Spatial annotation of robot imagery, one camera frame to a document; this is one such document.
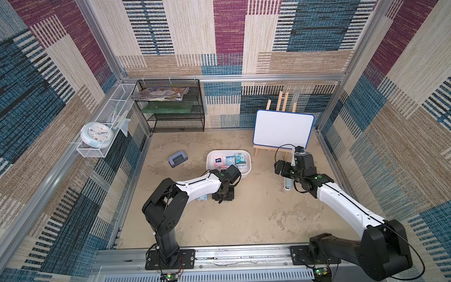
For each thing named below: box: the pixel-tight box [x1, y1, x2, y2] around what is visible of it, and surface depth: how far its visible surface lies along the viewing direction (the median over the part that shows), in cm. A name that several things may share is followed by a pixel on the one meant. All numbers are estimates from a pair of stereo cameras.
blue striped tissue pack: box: [226, 155, 236, 167], surface depth 104 cm
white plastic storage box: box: [206, 149, 252, 179], surface depth 103 cm
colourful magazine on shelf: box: [131, 86, 190, 102], surface depth 83 cm
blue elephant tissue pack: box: [196, 193, 208, 202], surface depth 90 cm
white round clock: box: [79, 121, 114, 149], surface depth 67 cm
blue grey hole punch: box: [167, 150, 189, 169], surface depth 106 cm
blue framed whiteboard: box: [252, 109, 315, 150], surface depth 96 cm
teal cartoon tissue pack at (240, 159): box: [234, 152, 247, 167], surface depth 101 cm
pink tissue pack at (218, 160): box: [213, 155, 224, 168], surface depth 104 cm
